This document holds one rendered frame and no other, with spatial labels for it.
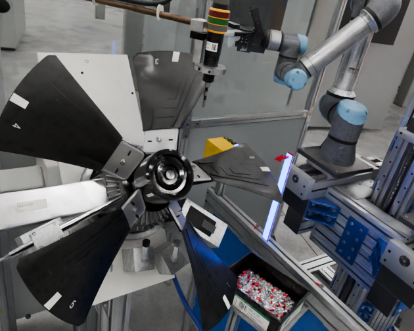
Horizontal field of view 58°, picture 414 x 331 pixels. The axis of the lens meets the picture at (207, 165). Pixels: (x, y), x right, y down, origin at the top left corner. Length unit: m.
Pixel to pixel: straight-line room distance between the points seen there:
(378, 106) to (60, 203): 5.06
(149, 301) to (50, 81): 1.58
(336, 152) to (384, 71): 3.94
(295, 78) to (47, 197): 0.91
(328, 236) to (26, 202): 1.16
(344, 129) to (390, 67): 4.00
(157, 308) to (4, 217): 1.39
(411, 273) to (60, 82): 1.09
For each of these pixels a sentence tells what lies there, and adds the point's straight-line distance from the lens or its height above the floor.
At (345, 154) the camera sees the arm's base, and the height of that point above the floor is 1.09.
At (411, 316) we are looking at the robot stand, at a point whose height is 0.21.
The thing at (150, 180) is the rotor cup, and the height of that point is 1.22.
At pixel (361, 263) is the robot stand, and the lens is 1.57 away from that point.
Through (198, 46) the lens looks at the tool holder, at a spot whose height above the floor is 1.49.
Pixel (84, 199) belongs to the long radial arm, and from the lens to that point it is 0.94.
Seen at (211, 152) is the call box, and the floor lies 1.04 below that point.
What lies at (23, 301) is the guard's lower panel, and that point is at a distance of 2.03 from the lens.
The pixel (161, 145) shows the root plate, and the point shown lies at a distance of 0.91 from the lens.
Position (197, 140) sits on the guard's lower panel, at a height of 0.89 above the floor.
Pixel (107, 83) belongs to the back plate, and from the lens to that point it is 1.17.
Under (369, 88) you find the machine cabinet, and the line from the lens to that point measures 5.41.
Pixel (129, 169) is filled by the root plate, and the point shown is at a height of 1.20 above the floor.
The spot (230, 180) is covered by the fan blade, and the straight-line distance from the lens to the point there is 0.96.
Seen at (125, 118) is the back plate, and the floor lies 1.21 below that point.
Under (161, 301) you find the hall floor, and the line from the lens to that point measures 2.20.
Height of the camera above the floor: 1.64
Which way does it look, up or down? 27 degrees down
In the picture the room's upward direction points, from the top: 11 degrees clockwise
